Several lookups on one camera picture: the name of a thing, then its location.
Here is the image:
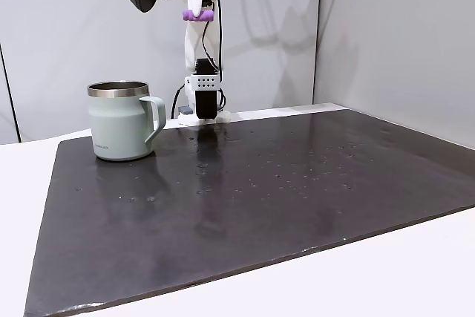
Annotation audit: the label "purple pen grip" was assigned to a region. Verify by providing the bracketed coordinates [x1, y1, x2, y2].
[182, 8, 215, 23]

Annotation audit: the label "pale green steel mug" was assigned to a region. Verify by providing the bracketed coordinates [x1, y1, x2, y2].
[87, 80, 167, 163]

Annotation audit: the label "black table mat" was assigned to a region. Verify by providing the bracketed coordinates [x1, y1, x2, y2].
[22, 108, 475, 317]

